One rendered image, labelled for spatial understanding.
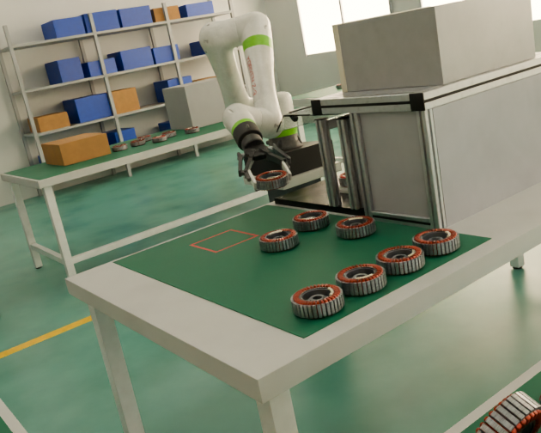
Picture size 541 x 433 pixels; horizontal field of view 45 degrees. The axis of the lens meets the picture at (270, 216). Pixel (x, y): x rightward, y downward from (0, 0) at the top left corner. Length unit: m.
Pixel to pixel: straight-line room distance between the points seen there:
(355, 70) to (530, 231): 0.70
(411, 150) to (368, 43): 0.36
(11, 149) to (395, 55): 7.02
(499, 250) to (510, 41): 0.68
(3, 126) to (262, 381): 7.51
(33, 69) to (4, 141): 0.95
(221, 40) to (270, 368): 1.65
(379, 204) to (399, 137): 0.23
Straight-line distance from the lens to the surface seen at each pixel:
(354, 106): 1.89
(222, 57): 2.67
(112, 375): 2.11
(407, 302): 1.41
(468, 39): 1.90
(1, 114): 8.51
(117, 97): 8.42
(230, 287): 1.63
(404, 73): 1.89
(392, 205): 1.90
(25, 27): 8.69
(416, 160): 1.79
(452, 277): 1.51
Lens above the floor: 1.32
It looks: 15 degrees down
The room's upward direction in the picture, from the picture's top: 11 degrees counter-clockwise
